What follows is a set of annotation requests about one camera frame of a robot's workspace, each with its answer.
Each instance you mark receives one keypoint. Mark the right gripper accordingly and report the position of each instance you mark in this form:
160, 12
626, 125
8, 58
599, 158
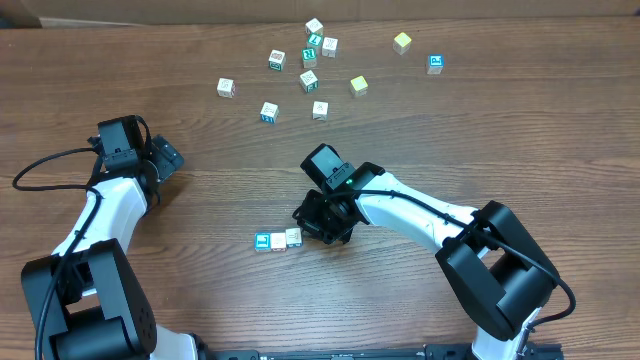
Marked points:
308, 220

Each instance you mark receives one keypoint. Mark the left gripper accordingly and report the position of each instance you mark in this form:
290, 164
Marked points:
163, 155

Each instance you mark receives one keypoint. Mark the blue-sided wooden block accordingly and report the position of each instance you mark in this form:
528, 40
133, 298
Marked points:
293, 237

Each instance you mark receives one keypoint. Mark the red picture wooden block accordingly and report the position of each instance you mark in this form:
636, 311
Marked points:
278, 242

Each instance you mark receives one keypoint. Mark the red-edged wooden block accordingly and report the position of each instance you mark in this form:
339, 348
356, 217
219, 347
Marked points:
262, 242

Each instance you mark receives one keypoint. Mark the yellow block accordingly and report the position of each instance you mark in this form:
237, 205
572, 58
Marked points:
402, 43
358, 86

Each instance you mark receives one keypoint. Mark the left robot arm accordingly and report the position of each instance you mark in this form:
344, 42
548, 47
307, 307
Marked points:
85, 300

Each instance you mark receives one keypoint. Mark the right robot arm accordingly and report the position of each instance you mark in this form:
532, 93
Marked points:
499, 274

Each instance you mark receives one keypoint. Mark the red S wooden block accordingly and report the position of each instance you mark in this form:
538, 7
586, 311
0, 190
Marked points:
226, 88

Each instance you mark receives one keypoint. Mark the plain A wooden block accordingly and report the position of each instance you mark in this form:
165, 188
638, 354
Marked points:
320, 110

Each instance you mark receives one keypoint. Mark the blue-edged wooden block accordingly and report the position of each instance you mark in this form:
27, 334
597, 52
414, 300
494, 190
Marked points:
269, 112

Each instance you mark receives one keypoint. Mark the green-edged wooden block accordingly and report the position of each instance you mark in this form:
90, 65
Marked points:
309, 81

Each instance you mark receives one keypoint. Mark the green B wooden block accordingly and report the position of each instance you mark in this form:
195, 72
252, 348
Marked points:
277, 60

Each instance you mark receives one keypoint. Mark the green R wooden block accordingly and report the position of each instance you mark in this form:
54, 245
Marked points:
309, 58

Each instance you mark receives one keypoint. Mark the white X wooden block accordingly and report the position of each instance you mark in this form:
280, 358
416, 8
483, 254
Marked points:
329, 47

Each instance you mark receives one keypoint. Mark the green L wooden block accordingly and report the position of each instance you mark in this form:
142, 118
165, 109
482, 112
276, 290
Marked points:
314, 41

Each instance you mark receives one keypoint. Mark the blue P wooden block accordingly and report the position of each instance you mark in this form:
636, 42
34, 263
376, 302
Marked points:
435, 64

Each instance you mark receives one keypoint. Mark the top white wooden block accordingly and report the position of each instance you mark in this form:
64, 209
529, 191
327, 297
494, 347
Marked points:
314, 26

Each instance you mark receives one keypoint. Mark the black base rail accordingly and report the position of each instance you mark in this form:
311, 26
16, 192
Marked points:
428, 352

